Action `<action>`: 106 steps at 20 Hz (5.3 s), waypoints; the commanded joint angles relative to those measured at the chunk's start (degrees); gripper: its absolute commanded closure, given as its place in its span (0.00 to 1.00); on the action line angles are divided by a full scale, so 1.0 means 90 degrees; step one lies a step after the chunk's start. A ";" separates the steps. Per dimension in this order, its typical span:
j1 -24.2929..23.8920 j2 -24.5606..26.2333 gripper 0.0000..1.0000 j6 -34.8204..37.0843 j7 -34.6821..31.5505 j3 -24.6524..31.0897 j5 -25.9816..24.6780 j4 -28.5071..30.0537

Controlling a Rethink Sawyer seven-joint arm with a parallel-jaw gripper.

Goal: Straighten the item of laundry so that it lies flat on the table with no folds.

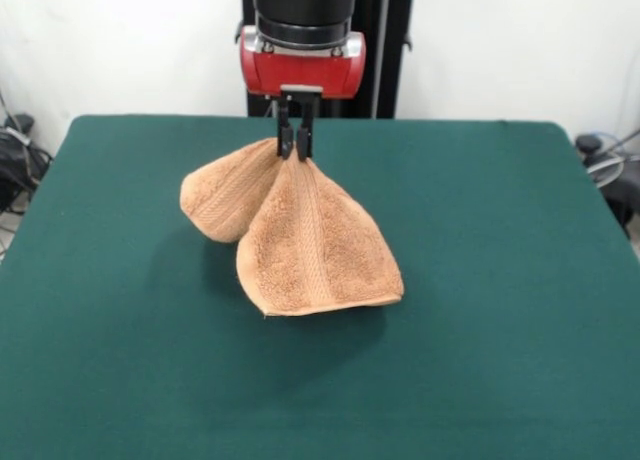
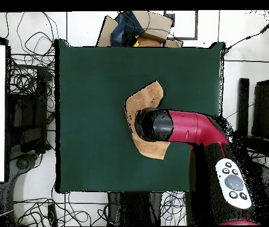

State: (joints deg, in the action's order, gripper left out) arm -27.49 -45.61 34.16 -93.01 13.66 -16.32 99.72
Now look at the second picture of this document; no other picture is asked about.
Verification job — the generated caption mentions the orange terry towel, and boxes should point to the orange terry towel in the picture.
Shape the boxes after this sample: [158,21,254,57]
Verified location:
[124,80,173,160]

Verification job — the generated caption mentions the dark green table cloth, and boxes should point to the dark green table cloth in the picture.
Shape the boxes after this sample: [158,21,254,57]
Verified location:
[54,38,225,193]

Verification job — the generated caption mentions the orange-brown cloth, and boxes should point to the orange-brown cloth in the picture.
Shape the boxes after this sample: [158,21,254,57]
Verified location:
[135,35,167,47]

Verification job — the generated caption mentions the blue jeans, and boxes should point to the blue jeans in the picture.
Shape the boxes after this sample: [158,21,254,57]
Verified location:
[110,11,147,47]

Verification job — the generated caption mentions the brown cardboard sheet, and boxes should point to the brown cardboard sheet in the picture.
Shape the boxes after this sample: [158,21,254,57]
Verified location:
[96,15,119,47]

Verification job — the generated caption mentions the brown cardboard box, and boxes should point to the brown cardboard box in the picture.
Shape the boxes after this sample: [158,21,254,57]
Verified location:
[131,10,174,41]

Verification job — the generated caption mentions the black equipment stand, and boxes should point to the black equipment stand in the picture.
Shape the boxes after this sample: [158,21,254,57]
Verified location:
[6,66,52,154]

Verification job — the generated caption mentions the dark-framed white board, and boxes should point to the dark-framed white board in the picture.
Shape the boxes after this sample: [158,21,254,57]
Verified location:
[164,10,199,40]

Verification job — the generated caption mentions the black wheeled stand base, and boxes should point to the black wheeled stand base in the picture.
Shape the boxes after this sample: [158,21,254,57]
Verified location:
[6,152,45,190]

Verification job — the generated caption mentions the black chair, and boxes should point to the black chair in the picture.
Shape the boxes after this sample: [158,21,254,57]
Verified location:
[252,79,269,142]

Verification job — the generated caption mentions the black cable tangle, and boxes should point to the black cable tangle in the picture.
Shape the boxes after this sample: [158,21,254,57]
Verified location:
[5,11,59,112]
[160,190,187,225]

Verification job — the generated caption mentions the black upright post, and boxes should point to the black upright post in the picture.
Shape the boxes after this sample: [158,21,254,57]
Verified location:
[235,77,250,142]

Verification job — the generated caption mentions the black cable with adapter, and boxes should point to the black cable with adapter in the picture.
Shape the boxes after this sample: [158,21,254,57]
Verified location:
[223,10,269,60]

